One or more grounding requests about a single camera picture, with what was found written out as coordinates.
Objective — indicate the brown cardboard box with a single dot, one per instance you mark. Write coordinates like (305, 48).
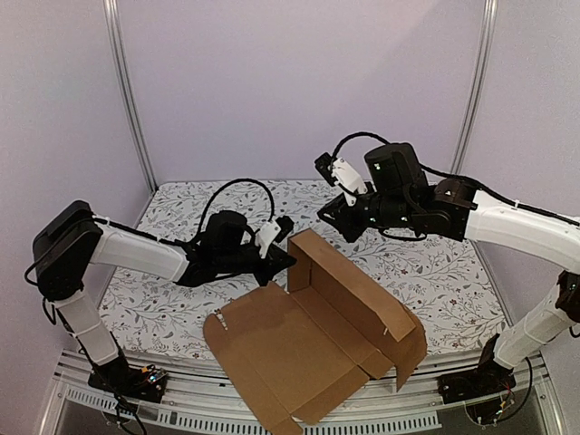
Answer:
(295, 352)

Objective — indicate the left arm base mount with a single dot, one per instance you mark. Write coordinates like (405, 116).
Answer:
(147, 383)

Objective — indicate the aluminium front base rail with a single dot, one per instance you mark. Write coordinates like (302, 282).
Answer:
(200, 399)

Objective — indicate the floral patterned table mat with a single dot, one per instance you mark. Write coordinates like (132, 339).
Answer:
(442, 281)

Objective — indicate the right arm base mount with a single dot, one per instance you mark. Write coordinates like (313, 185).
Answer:
(486, 379)

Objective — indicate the left aluminium corner post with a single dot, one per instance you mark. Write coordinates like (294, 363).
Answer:
(113, 22)

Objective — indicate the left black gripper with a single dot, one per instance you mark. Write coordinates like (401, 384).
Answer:
(274, 256)

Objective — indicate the aluminium corner post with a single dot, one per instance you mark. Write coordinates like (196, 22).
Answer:
(113, 22)
(485, 42)

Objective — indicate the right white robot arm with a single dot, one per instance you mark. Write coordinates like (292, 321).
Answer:
(460, 208)

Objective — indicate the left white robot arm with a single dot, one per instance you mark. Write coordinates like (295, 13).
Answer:
(77, 238)

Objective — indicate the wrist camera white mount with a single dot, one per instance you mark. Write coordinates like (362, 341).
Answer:
(273, 231)
(339, 173)

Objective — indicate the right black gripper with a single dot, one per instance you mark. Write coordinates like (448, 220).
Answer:
(355, 213)

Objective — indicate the right aluminium corner post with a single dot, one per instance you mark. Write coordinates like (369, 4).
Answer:
(485, 42)

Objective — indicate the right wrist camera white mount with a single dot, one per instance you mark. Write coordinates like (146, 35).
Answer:
(339, 173)

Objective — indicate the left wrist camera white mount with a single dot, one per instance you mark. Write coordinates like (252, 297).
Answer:
(273, 231)

